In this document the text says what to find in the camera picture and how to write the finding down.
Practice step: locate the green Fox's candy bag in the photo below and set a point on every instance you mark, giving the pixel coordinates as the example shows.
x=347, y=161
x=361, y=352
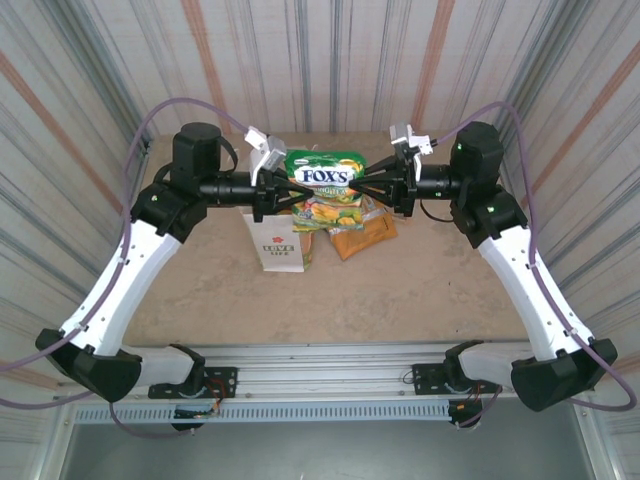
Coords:
x=325, y=172

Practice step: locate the yellow-green Fox's candy bag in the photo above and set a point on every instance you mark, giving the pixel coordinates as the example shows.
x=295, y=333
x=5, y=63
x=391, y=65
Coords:
x=330, y=217

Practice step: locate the orange snack packet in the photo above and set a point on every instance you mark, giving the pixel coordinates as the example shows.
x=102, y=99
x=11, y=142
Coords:
x=365, y=240

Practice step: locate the white paper bag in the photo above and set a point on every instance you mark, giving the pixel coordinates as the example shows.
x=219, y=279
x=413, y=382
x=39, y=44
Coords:
x=275, y=255

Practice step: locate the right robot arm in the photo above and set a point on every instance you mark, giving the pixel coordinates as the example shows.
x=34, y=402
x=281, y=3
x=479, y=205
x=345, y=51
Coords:
x=530, y=285

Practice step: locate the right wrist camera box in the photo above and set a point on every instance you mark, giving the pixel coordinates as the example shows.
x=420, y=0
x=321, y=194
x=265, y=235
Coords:
x=402, y=134

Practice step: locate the aluminium rail frame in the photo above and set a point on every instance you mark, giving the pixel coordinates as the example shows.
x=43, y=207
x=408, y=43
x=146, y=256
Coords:
x=325, y=370

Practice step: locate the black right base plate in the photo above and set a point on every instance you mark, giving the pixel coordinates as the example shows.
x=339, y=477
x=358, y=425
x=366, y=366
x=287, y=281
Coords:
x=425, y=380

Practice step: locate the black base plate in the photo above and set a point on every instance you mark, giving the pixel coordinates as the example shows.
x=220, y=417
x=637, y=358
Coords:
x=425, y=380
x=225, y=380

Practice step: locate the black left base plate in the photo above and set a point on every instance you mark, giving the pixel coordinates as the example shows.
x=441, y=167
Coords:
x=225, y=380

